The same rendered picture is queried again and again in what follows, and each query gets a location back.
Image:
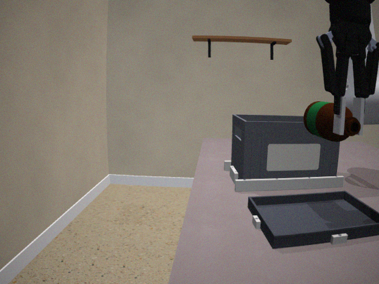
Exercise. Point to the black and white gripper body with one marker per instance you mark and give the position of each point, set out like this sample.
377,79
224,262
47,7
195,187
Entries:
350,16

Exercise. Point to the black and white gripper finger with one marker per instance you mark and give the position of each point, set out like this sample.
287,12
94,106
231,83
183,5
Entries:
365,76
335,79

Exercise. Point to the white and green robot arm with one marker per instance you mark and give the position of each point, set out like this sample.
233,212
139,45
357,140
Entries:
371,115

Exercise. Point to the brown bottle with green label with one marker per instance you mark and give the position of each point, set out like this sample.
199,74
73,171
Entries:
318,120

